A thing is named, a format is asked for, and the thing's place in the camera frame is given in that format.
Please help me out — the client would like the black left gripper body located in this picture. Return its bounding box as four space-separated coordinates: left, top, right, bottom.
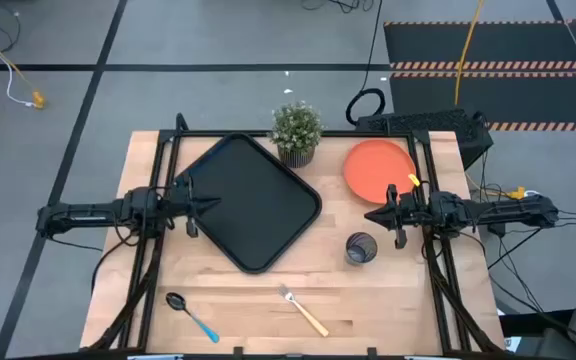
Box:
167 173 200 239

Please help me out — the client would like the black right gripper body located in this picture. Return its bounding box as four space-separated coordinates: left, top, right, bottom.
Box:
386 183 434 250

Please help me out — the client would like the blue faceted glass cup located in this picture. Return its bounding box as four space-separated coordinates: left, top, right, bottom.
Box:
344 231 379 266

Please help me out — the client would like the orange round plate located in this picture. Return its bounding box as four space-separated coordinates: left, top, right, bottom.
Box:
342 139 418 205

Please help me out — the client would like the black plastic tray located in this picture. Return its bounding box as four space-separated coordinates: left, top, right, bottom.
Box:
175 132 323 275

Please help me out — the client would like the spoon with blue handle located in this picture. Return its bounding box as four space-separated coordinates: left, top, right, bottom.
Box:
165 291 221 345

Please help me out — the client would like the fork with wooden handle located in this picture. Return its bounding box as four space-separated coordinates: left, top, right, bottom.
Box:
277 283 330 338

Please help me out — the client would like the potted plant in ribbed pot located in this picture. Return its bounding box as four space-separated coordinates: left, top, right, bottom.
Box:
267 101 325 169

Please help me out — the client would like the black hazard-striped floor mat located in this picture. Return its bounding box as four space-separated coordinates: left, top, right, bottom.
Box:
389 71 576 132
383 18 576 71

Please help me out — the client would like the black metal table frame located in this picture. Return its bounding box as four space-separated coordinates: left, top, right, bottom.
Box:
80 112 507 354

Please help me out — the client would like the coiled black cable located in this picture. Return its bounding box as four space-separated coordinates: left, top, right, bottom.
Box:
345 0 387 126

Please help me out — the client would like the long yellow cable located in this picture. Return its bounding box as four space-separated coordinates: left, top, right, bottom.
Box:
453 0 486 107

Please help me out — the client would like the yellow cable with yellow plug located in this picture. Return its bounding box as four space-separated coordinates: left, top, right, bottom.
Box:
0 19 47 110

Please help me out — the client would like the white floor cable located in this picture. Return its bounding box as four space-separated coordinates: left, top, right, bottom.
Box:
0 12 37 108

